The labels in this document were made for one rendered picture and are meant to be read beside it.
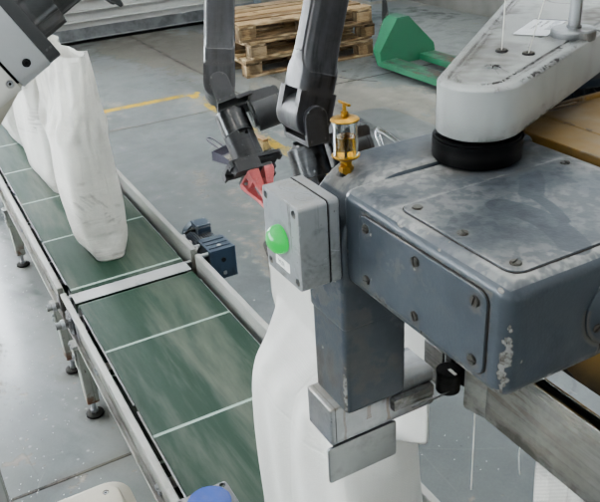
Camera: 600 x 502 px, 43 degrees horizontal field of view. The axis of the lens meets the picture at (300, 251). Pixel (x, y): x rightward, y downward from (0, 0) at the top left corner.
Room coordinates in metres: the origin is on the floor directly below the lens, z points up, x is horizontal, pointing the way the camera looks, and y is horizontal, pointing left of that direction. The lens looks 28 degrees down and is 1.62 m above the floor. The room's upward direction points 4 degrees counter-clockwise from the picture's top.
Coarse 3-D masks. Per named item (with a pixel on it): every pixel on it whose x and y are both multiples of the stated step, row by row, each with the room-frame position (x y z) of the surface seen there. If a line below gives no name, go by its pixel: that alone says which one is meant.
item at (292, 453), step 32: (288, 288) 1.18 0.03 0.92; (288, 320) 1.16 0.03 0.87; (288, 352) 1.09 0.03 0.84; (416, 352) 0.82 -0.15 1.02; (256, 384) 1.13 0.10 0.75; (288, 384) 1.03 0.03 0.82; (256, 416) 1.13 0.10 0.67; (288, 416) 1.01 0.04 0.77; (416, 416) 0.82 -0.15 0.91; (288, 448) 1.01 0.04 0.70; (320, 448) 0.93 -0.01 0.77; (416, 448) 0.91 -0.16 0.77; (288, 480) 1.01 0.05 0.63; (320, 480) 0.92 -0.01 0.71; (352, 480) 0.86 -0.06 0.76; (384, 480) 0.86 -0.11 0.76; (416, 480) 0.89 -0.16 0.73
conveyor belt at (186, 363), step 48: (144, 288) 2.16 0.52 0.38; (192, 288) 2.14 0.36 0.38; (96, 336) 1.89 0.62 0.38; (144, 336) 1.88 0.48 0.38; (192, 336) 1.86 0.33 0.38; (240, 336) 1.84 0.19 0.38; (144, 384) 1.64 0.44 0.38; (192, 384) 1.63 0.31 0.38; (240, 384) 1.61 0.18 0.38; (144, 432) 1.55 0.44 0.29; (192, 432) 1.44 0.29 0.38; (240, 432) 1.43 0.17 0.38; (192, 480) 1.28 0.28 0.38; (240, 480) 1.27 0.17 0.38
